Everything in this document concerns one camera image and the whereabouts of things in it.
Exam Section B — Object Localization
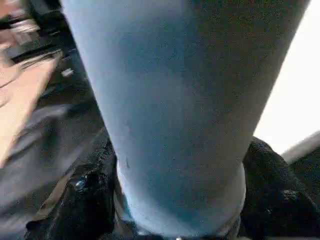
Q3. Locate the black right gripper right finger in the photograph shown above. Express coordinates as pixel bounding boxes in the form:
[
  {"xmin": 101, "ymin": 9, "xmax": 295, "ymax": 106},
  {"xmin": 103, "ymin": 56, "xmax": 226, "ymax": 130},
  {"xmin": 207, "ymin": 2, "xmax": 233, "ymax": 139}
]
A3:
[{"xmin": 235, "ymin": 135, "xmax": 320, "ymax": 240}]

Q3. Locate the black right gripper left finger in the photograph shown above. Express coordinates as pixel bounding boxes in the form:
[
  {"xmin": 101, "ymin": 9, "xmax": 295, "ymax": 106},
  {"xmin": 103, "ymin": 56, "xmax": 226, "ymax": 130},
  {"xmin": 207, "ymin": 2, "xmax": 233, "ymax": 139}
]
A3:
[{"xmin": 24, "ymin": 128, "xmax": 131, "ymax": 240}]

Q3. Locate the white plastic table top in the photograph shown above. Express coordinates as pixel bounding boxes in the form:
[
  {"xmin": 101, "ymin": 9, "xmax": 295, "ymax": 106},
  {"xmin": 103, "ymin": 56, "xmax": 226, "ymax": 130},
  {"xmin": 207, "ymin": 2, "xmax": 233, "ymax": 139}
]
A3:
[{"xmin": 251, "ymin": 0, "xmax": 320, "ymax": 166}]

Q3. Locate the white plastic table leg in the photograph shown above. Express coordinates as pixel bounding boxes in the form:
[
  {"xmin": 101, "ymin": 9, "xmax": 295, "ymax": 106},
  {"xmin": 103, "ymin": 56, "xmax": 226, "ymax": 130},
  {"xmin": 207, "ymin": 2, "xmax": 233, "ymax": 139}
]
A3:
[{"xmin": 60, "ymin": 0, "xmax": 314, "ymax": 238}]

